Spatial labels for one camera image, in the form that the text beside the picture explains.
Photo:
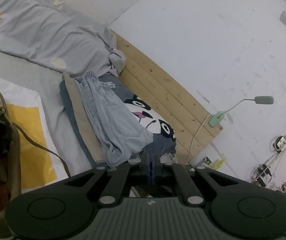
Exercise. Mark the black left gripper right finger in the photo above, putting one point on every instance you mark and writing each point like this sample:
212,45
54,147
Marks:
199,187

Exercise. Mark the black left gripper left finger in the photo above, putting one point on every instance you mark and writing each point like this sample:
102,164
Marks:
110,187

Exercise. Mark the beige folded garment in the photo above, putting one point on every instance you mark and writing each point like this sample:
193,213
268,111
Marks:
83,123

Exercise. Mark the light blue folded garment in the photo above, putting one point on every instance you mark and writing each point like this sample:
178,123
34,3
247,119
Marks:
116,127

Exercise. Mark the panda print pillow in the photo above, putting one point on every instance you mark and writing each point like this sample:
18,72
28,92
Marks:
164,140

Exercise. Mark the dark blue folded garment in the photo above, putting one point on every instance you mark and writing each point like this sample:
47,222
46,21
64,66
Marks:
70,113

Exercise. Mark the white yellow plastic bag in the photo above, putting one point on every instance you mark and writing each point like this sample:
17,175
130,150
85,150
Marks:
30,142

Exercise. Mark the wooden headboard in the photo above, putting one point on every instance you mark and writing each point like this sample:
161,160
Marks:
181,110

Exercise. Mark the green clip desk lamp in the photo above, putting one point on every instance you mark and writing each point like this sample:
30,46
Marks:
259,100

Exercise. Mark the grey bed sheet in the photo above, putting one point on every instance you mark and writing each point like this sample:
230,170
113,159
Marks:
28,84

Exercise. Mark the grey blue patterned duvet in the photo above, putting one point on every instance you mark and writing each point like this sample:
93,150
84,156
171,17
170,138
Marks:
52,34

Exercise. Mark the white power strip with cables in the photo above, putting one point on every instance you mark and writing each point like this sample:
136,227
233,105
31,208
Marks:
264,173

